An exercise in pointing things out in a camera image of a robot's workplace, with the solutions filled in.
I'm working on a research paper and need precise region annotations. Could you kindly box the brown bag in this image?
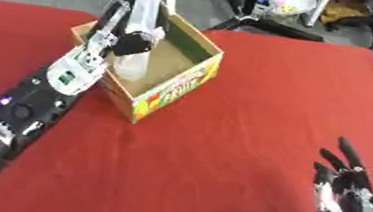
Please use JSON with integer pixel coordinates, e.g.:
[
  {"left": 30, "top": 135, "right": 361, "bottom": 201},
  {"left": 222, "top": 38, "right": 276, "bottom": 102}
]
[{"left": 319, "top": 0, "right": 373, "bottom": 31}]

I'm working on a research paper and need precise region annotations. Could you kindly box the white panel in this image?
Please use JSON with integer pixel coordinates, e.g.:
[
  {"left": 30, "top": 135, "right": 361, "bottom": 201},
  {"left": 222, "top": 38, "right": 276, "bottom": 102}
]
[{"left": 262, "top": 0, "right": 334, "bottom": 31}]

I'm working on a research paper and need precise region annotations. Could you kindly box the tan cardboard box green inside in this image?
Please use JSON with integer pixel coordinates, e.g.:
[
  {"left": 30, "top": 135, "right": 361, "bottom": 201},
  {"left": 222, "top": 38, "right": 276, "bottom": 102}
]
[{"left": 59, "top": 0, "right": 232, "bottom": 135}]

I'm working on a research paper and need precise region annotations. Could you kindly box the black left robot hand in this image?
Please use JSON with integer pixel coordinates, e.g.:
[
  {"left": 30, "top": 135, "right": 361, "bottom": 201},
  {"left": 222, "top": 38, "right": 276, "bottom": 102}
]
[{"left": 85, "top": 0, "right": 163, "bottom": 61}]

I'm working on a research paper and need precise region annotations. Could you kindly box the white plastic bottle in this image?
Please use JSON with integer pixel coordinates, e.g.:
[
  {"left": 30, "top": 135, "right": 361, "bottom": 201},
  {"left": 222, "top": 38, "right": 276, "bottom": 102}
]
[{"left": 108, "top": 0, "right": 181, "bottom": 86}]

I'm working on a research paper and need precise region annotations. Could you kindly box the black tripod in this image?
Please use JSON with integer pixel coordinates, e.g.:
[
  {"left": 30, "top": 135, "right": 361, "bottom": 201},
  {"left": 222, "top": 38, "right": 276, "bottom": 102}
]
[{"left": 207, "top": 0, "right": 331, "bottom": 44}]

